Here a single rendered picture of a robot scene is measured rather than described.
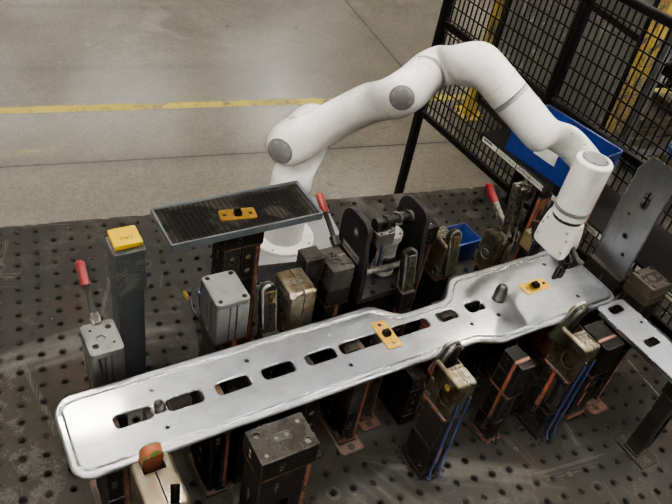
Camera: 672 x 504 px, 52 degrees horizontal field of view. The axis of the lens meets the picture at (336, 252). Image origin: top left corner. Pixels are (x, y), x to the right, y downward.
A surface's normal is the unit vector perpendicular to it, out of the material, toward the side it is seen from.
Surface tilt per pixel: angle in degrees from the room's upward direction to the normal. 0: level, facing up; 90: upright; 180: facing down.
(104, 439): 0
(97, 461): 0
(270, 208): 0
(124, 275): 90
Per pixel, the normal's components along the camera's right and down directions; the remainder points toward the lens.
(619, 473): 0.15, -0.76
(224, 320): 0.48, 0.62
